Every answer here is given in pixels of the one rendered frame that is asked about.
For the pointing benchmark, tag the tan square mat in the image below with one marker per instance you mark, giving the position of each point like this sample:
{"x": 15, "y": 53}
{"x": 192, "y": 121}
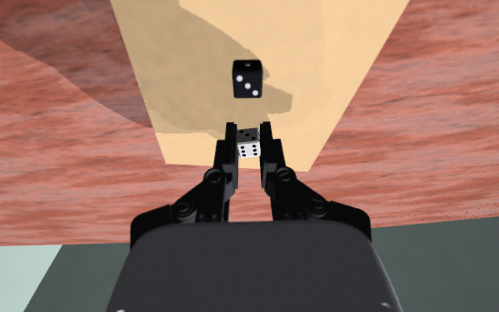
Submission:
{"x": 314, "y": 54}

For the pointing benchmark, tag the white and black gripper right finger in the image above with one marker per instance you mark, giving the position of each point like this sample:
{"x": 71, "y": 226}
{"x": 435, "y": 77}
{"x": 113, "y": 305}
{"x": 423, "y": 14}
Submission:
{"x": 291, "y": 199}

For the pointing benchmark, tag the black die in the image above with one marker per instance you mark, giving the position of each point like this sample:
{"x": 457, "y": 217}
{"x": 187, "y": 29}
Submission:
{"x": 247, "y": 78}

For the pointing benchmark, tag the white die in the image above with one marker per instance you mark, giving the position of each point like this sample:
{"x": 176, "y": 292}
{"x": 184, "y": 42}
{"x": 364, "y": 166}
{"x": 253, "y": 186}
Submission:
{"x": 248, "y": 143}

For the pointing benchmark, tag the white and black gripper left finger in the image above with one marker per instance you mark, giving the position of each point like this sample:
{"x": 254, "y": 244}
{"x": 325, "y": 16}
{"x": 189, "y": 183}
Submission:
{"x": 209, "y": 201}

